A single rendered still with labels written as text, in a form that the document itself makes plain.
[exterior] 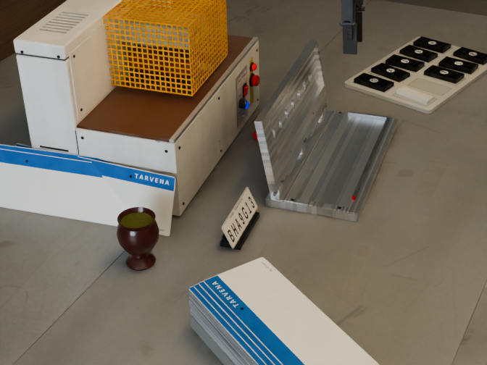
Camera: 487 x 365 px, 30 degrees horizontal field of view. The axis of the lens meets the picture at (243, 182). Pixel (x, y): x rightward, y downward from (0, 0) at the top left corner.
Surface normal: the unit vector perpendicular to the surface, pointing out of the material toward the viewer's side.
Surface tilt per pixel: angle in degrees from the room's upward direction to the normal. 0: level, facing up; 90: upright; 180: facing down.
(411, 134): 0
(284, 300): 0
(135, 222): 0
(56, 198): 63
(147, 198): 69
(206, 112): 90
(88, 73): 90
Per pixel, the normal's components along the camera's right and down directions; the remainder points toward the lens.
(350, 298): -0.02, -0.84
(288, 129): 0.92, 0.00
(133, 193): -0.37, 0.17
